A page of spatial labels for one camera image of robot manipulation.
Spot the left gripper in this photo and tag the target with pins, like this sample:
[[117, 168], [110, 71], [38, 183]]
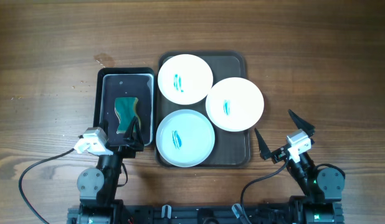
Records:
[[136, 144]]

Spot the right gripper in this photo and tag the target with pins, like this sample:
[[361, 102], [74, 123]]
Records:
[[278, 155]]

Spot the green and yellow sponge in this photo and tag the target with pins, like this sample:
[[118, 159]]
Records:
[[126, 110]]

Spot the white plate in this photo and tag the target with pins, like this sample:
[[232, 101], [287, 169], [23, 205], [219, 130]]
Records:
[[234, 104], [185, 79]]

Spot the pale blue plate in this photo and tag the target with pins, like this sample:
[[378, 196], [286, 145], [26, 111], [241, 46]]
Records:
[[185, 138]]

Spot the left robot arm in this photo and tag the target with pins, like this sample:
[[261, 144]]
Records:
[[97, 186]]

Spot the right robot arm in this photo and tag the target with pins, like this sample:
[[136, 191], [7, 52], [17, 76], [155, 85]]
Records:
[[321, 184]]

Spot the black water basin tray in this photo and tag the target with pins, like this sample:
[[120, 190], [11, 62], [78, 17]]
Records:
[[113, 83]]

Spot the dark brown serving tray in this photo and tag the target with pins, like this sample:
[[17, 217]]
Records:
[[231, 149]]

